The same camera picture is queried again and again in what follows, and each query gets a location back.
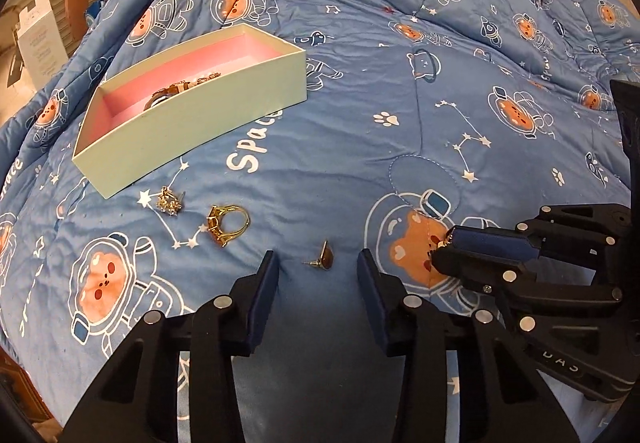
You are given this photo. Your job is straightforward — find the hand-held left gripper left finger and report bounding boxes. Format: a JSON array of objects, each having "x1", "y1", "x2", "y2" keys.
[{"x1": 60, "y1": 250, "x2": 281, "y2": 443}]

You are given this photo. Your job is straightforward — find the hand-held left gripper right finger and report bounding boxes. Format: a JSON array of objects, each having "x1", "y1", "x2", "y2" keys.
[{"x1": 356, "y1": 248, "x2": 581, "y2": 443}]

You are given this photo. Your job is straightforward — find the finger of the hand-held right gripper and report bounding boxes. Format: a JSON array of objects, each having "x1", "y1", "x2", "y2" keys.
[
  {"x1": 431, "y1": 245, "x2": 622, "y2": 330},
  {"x1": 449, "y1": 206, "x2": 632, "y2": 286}
]

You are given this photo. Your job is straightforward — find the brown teardrop stud earring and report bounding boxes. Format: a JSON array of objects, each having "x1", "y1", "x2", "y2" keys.
[{"x1": 302, "y1": 239, "x2": 337, "y2": 272}]

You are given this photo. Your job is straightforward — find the mint green box pink inside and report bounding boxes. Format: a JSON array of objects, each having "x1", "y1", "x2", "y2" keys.
[{"x1": 71, "y1": 22, "x2": 307, "y2": 200}]

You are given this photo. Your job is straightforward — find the round wristwatch with tan strap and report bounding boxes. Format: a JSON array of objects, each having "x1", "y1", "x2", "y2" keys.
[{"x1": 144, "y1": 78, "x2": 194, "y2": 112}]

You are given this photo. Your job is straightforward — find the crystal stud earring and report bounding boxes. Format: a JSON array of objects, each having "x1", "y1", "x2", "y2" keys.
[{"x1": 156, "y1": 186, "x2": 187, "y2": 217}]

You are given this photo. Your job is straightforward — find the blue astronaut bear printed blanket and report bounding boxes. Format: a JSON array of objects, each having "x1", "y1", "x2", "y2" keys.
[{"x1": 0, "y1": 0, "x2": 640, "y2": 443}]

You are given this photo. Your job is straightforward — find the tall white carton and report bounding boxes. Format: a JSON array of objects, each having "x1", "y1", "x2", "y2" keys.
[{"x1": 7, "y1": 0, "x2": 69, "y2": 90}]

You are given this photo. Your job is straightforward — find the gold ring with amber stone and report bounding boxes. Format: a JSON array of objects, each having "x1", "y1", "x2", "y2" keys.
[{"x1": 206, "y1": 204, "x2": 251, "y2": 249}]

